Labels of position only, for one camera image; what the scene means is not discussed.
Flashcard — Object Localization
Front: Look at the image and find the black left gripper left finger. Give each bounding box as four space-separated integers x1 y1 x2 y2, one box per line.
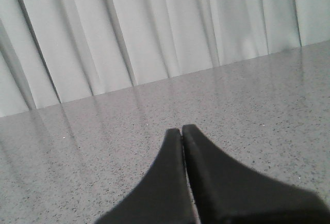
97 129 195 223

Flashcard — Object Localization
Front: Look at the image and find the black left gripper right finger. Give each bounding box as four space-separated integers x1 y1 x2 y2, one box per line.
182 124 329 223

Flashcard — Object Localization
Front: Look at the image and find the white pleated curtain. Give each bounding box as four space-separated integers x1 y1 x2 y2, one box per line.
1 0 329 117

